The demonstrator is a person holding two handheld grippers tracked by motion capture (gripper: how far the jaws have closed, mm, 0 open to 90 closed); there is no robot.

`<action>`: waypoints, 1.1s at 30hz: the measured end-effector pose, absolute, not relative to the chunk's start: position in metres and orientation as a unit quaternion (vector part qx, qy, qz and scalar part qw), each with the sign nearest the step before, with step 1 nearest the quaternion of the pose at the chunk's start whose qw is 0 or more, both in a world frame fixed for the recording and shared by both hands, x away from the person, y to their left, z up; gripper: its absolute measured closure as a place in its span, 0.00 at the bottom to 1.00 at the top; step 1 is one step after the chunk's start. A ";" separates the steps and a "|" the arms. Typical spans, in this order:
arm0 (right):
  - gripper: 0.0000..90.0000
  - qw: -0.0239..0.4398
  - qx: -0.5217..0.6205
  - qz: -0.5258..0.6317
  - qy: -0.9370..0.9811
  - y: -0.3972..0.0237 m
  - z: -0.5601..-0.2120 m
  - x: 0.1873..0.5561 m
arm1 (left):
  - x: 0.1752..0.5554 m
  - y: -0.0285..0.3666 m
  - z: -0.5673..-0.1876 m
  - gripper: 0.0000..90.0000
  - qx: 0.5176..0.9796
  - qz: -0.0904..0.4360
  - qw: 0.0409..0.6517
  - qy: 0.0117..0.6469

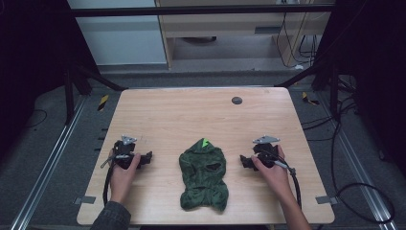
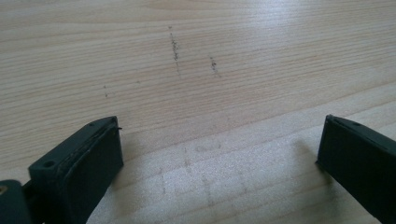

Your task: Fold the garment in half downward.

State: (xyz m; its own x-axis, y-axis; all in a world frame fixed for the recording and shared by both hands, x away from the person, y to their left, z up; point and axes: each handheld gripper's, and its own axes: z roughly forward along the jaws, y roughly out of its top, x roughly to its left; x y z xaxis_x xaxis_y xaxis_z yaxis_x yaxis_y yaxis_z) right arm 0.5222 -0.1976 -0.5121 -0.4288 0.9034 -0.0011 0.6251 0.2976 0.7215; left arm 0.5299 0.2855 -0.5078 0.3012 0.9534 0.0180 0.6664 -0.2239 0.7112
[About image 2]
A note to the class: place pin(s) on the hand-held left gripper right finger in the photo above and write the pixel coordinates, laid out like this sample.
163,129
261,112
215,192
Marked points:
361,158

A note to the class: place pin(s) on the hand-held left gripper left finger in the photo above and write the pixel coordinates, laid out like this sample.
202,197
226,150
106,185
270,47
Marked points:
84,168

